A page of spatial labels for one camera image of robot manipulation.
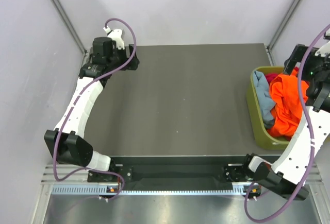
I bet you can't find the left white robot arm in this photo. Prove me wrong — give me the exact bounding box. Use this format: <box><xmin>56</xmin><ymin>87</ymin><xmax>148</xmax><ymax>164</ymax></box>
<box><xmin>44</xmin><ymin>37</ymin><xmax>139</xmax><ymax>181</ymax></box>

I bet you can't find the crimson red t shirt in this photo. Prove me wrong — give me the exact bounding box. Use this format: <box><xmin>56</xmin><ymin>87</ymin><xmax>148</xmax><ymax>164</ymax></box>
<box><xmin>265</xmin><ymin>67</ymin><xmax>299</xmax><ymax>84</ymax></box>

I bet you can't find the orange t shirt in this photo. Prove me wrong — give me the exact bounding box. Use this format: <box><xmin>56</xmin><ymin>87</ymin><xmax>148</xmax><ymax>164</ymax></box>
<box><xmin>268</xmin><ymin>70</ymin><xmax>303</xmax><ymax>138</ymax></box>

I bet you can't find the slotted grey cable duct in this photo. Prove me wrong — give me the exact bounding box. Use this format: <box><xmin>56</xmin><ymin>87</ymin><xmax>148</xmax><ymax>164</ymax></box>
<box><xmin>51</xmin><ymin>183</ymin><xmax>249</xmax><ymax>196</ymax></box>

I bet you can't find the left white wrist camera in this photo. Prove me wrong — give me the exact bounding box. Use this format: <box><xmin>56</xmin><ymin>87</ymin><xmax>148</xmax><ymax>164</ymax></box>
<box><xmin>103</xmin><ymin>26</ymin><xmax>125</xmax><ymax>49</ymax></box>

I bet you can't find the aluminium corner post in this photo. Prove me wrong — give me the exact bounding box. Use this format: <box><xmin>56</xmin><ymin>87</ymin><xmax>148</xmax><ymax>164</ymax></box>
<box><xmin>50</xmin><ymin>0</ymin><xmax>87</xmax><ymax>55</ymax></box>
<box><xmin>266</xmin><ymin>0</ymin><xmax>302</xmax><ymax>53</ymax></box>

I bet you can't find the right aluminium corner post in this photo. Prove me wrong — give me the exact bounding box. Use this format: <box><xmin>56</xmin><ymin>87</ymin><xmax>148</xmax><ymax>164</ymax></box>
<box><xmin>266</xmin><ymin>0</ymin><xmax>302</xmax><ymax>53</ymax></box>

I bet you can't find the grey blue t shirt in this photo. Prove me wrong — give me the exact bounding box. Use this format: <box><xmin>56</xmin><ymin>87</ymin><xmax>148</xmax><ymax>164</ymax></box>
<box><xmin>252</xmin><ymin>71</ymin><xmax>275</xmax><ymax>129</ymax></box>

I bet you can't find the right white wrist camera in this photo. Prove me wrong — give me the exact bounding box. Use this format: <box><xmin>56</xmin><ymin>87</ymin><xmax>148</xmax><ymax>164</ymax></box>
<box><xmin>315</xmin><ymin>29</ymin><xmax>330</xmax><ymax>57</ymax></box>

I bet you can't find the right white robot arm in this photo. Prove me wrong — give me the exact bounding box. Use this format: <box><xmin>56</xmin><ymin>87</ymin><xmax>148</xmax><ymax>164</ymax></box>
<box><xmin>224</xmin><ymin>43</ymin><xmax>329</xmax><ymax>200</ymax></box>

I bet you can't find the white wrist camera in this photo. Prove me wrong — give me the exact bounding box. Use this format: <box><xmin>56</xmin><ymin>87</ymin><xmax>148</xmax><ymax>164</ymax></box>
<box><xmin>315</xmin><ymin>29</ymin><xmax>330</xmax><ymax>57</ymax></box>
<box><xmin>103</xmin><ymin>26</ymin><xmax>125</xmax><ymax>49</ymax></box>

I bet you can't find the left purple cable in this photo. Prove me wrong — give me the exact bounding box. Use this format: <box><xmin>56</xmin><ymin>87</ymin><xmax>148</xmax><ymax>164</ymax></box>
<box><xmin>53</xmin><ymin>18</ymin><xmax>137</xmax><ymax>201</ymax></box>

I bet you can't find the olive green laundry basket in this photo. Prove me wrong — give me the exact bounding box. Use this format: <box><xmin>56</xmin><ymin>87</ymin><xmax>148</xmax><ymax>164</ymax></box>
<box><xmin>246</xmin><ymin>73</ymin><xmax>290</xmax><ymax>150</ymax></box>

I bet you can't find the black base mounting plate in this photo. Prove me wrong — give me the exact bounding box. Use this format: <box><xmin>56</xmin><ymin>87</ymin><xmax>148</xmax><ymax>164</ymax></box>
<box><xmin>87</xmin><ymin>156</ymin><xmax>271</xmax><ymax>190</ymax></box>

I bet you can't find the left aluminium corner post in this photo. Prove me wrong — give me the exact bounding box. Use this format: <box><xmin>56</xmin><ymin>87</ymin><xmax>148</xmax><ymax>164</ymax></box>
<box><xmin>50</xmin><ymin>0</ymin><xmax>87</xmax><ymax>55</ymax></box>

